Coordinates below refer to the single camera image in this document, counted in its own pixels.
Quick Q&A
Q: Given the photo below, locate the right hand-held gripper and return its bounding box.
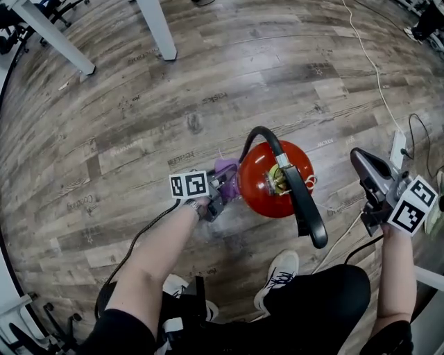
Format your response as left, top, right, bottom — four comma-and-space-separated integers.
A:
350, 147, 438, 238

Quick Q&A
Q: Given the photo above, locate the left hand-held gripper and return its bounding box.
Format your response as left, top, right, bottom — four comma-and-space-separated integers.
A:
169, 163, 240, 224

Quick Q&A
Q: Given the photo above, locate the purple cloth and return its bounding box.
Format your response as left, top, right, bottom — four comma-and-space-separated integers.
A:
214, 157, 244, 206

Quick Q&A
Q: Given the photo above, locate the red fire extinguisher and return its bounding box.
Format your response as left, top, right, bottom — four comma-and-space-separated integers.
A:
237, 125, 329, 250

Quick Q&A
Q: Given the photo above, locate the person's right forearm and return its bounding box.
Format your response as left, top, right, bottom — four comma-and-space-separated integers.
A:
376, 223, 417, 318

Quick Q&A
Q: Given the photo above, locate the person's left forearm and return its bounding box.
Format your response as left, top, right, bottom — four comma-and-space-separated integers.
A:
117, 204, 203, 295

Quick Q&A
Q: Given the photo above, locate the white power strip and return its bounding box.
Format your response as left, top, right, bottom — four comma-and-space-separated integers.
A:
389, 129, 407, 170

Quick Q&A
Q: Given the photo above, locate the silver wristwatch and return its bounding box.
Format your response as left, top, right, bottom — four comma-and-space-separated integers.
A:
183, 198, 203, 219

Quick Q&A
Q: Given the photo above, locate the person's right white shoe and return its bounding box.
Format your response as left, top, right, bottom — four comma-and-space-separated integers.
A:
253, 249, 300, 317

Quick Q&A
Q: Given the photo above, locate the person's white shoe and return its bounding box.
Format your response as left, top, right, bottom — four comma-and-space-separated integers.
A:
253, 249, 300, 317
162, 273, 220, 324

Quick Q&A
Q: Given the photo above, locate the person's left white shoe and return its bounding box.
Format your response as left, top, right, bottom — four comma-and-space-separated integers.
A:
162, 273, 220, 324

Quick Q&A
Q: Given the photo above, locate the person's right leg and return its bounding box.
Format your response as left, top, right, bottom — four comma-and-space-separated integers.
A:
259, 264, 373, 355

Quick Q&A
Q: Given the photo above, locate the person's leg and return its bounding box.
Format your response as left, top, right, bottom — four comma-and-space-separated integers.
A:
152, 291, 265, 355
259, 264, 373, 355

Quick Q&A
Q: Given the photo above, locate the person's left leg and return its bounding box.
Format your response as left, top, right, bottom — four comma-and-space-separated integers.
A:
152, 291, 265, 355

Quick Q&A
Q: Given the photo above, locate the person's black shirt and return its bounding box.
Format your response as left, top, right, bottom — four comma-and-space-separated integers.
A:
81, 307, 414, 355

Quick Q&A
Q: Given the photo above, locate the black wheeled chair base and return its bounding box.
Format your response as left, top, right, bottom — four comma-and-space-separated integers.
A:
0, 293, 83, 355

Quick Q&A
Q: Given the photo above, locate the black plugged cable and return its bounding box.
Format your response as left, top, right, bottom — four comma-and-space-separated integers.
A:
400, 113, 436, 179

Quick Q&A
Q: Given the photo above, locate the white power cable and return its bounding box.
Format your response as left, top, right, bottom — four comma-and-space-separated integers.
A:
341, 0, 405, 135
311, 210, 365, 275

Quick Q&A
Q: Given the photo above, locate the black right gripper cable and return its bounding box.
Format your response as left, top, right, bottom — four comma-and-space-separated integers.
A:
344, 234, 384, 266

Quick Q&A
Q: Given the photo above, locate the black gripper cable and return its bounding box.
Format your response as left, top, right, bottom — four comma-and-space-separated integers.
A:
344, 234, 384, 266
94, 200, 182, 320

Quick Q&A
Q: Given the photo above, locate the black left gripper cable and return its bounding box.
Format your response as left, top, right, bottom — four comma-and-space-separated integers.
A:
94, 200, 182, 320

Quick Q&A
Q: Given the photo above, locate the black waist strap pack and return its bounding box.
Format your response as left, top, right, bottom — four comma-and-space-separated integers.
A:
155, 275, 210, 355

